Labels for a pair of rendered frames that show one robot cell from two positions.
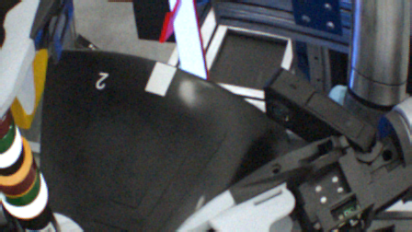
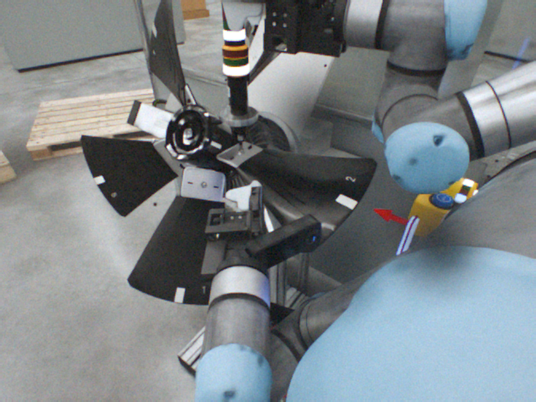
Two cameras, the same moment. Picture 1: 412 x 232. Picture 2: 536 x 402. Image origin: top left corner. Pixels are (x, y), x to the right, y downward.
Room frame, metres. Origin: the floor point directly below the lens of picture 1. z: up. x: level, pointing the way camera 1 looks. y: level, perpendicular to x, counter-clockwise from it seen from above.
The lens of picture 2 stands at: (0.55, -0.42, 1.53)
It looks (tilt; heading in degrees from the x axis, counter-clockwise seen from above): 40 degrees down; 105
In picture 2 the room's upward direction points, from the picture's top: straight up
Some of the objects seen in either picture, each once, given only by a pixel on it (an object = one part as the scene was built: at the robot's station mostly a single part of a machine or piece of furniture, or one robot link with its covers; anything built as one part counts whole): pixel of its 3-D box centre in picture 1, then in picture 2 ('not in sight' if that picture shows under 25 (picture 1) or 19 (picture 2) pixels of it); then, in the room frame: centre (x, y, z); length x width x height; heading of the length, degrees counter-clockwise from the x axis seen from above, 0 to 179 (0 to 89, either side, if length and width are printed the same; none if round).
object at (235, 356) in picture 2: not in sight; (235, 358); (0.47, -0.26, 1.18); 0.11 x 0.08 x 0.09; 105
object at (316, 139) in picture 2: not in sight; (304, 137); (0.38, 0.74, 0.92); 0.17 x 0.16 x 0.11; 68
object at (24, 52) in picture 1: (19, 77); (234, 9); (0.36, 0.10, 1.44); 0.09 x 0.03 x 0.06; 177
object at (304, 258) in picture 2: not in sight; (306, 240); (0.44, 0.69, 0.42); 0.04 x 0.04 x 0.83; 68
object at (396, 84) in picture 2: not in sight; (406, 106); (0.62, 0.06, 1.34); 0.11 x 0.08 x 0.11; 94
